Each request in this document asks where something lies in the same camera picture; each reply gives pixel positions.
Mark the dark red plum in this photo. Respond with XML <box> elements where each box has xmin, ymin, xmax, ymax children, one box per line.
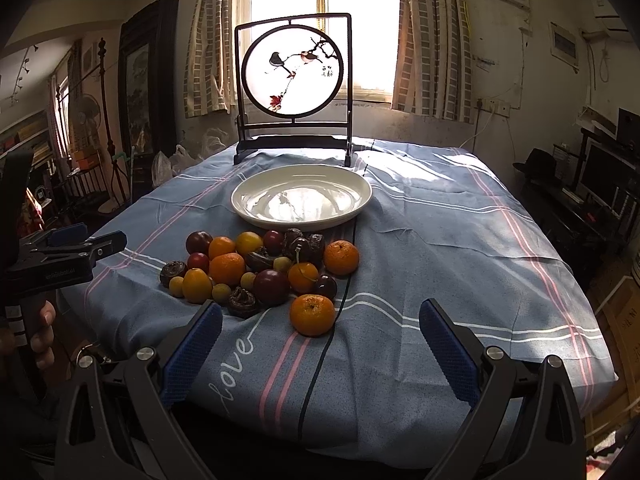
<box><xmin>253</xmin><ymin>270</ymin><xmax>290</xmax><ymax>308</ymax></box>

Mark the dark framed painting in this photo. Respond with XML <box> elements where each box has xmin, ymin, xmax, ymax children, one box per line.
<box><xmin>118</xmin><ymin>0</ymin><xmax>179</xmax><ymax>156</ymax></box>

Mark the large dark plum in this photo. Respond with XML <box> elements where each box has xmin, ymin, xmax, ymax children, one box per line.
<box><xmin>186</xmin><ymin>231</ymin><xmax>213</xmax><ymax>255</ymax></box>

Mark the dark monitor on shelf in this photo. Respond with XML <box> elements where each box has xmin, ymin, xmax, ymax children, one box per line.
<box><xmin>579</xmin><ymin>141</ymin><xmax>639</xmax><ymax>219</ymax></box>

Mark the dark cherry with stem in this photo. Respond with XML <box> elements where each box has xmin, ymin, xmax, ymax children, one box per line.
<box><xmin>284</xmin><ymin>236</ymin><xmax>312</xmax><ymax>263</ymax></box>

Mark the yellow-orange tomato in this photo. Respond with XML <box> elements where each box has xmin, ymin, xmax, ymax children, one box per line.
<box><xmin>182</xmin><ymin>268</ymin><xmax>213</xmax><ymax>304</ymax></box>

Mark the left checked curtain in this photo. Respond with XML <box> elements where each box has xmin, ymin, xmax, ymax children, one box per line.
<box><xmin>183</xmin><ymin>0</ymin><xmax>235</xmax><ymax>118</ymax></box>

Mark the left hand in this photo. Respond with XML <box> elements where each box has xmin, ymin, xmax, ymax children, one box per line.
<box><xmin>30</xmin><ymin>300</ymin><xmax>55</xmax><ymax>370</ymax></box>

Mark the dark wrinkled passion fruit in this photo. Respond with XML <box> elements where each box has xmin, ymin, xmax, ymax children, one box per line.
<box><xmin>160</xmin><ymin>260</ymin><xmax>188</xmax><ymax>288</ymax></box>

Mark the red cherry tomato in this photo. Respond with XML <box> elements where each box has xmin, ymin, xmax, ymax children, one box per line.
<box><xmin>186</xmin><ymin>252</ymin><xmax>209</xmax><ymax>273</ymax></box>

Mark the white plastic bag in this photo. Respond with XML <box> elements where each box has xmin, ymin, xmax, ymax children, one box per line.
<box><xmin>151</xmin><ymin>144</ymin><xmax>202</xmax><ymax>188</ymax></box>

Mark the standing electric fan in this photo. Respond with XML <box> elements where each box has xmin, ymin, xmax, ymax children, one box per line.
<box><xmin>68</xmin><ymin>94</ymin><xmax>101</xmax><ymax>160</ymax></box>

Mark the blue striped tablecloth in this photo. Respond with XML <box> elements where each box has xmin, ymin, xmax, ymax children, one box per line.
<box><xmin>60</xmin><ymin>140</ymin><xmax>616</xmax><ymax>468</ymax></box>

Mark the white oval plate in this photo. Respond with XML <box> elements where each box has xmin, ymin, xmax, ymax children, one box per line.
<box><xmin>230</xmin><ymin>164</ymin><xmax>373</xmax><ymax>231</ymax></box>

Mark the checked curtain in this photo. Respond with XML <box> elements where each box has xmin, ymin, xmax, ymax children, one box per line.
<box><xmin>392</xmin><ymin>0</ymin><xmax>473</xmax><ymax>122</ymax></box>
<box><xmin>183</xmin><ymin>0</ymin><xmax>235</xmax><ymax>118</ymax></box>

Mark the black hat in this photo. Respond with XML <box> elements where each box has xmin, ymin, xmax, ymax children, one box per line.
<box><xmin>512</xmin><ymin>148</ymin><xmax>558</xmax><ymax>180</ymax></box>

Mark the small orange kumquat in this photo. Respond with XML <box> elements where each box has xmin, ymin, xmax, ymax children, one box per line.
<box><xmin>208</xmin><ymin>236</ymin><xmax>235</xmax><ymax>260</ymax></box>

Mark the right checked curtain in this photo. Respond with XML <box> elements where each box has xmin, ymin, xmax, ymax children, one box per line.
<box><xmin>392</xmin><ymin>0</ymin><xmax>473</xmax><ymax>122</ymax></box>

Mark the large mandarin orange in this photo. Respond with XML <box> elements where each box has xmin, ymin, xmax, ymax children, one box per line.
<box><xmin>208</xmin><ymin>252</ymin><xmax>246</xmax><ymax>287</ymax></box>

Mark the black cable on table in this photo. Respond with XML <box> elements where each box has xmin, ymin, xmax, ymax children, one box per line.
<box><xmin>296</xmin><ymin>216</ymin><xmax>359</xmax><ymax>436</ymax></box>

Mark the bird painting screen stand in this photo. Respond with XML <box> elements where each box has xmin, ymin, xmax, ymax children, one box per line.
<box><xmin>233</xmin><ymin>12</ymin><xmax>354</xmax><ymax>167</ymax></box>

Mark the small yellow fruit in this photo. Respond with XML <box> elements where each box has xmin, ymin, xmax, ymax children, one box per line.
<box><xmin>273</xmin><ymin>256</ymin><xmax>293</xmax><ymax>273</ymax></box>

